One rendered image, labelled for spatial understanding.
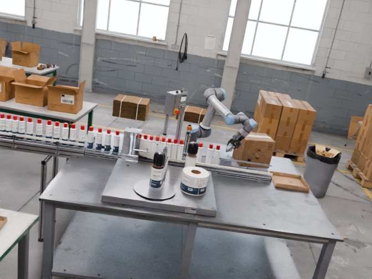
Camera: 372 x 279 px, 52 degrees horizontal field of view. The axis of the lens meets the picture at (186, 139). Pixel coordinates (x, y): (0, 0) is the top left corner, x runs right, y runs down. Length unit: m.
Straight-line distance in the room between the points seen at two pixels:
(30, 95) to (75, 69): 4.42
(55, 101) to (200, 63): 4.53
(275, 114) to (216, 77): 2.51
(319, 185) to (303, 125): 1.44
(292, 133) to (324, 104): 2.46
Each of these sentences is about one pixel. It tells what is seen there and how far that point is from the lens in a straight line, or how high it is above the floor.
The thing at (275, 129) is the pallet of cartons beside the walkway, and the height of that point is 0.48.
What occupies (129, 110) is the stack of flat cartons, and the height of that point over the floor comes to 0.15.
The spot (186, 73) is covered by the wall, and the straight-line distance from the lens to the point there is 8.67.
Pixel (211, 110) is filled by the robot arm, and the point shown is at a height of 1.30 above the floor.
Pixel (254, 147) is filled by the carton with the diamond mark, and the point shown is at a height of 1.05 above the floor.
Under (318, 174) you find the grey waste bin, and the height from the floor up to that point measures 0.35.
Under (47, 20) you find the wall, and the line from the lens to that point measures 9.41.
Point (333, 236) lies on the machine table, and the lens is 2.96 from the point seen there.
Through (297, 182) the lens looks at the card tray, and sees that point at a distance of 3.65.
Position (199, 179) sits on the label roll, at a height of 1.01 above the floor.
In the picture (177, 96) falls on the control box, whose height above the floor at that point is 1.46.
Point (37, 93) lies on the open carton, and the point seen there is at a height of 0.94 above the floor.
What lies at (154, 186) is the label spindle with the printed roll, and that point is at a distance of 2.79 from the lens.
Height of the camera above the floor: 2.18
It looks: 19 degrees down
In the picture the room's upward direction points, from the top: 9 degrees clockwise
